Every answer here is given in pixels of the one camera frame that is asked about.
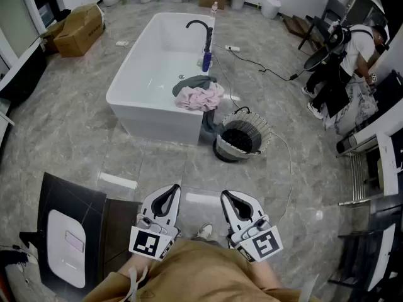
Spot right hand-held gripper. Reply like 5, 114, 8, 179
219, 189, 283, 263

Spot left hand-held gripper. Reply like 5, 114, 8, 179
128, 183, 183, 261

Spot white woven laundry basket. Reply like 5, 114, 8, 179
213, 106, 272, 163

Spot pink cloth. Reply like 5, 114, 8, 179
174, 85, 225, 113

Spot grey cloth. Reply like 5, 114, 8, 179
172, 75, 225, 135

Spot person's left forearm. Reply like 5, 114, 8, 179
116, 252, 154, 282

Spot person's right forearm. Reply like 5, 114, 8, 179
256, 259, 286, 291

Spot person's white shoe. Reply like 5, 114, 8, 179
195, 222, 213, 240

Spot person's grey trouser leg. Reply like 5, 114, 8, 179
190, 237, 221, 248

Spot wooden board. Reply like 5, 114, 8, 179
102, 198, 143, 281

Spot person's tan shirt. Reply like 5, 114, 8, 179
81, 239, 319, 302

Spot black panel with white pad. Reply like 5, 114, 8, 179
37, 172, 108, 291

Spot white rectangular basin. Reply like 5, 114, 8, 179
46, 209, 87, 289

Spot black cylinder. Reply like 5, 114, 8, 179
336, 133, 360, 155

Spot blue shampoo bottle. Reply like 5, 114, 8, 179
202, 50, 213, 73

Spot white panel board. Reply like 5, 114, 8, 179
375, 131, 403, 197

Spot marble pattern vanity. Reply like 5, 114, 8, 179
324, 74, 380, 135

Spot white bathtub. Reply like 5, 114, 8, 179
106, 12, 216, 147

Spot black oval basin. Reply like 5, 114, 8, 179
304, 47, 334, 73

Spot black curved faucet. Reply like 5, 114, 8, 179
186, 20, 215, 55

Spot black cabinet white top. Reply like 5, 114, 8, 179
0, 38, 48, 102

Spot black cabinet panel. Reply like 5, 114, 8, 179
373, 69, 403, 124

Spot large open cardboard box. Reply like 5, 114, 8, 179
53, 3, 105, 58

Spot brown wooden steps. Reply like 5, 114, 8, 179
282, 13, 317, 38

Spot low cardboard box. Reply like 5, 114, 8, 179
40, 20, 67, 54

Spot dark grey chair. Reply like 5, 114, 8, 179
297, 0, 348, 50

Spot window with dark glass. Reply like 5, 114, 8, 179
30, 0, 60, 33

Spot white cable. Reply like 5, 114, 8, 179
269, 130, 294, 229

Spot white wrist strap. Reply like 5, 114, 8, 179
124, 266, 149, 302

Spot chrome towel rail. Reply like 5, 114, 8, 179
338, 149, 380, 206

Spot black power cable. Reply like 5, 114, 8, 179
229, 48, 308, 82

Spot black frame white table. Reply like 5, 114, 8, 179
328, 221, 398, 293

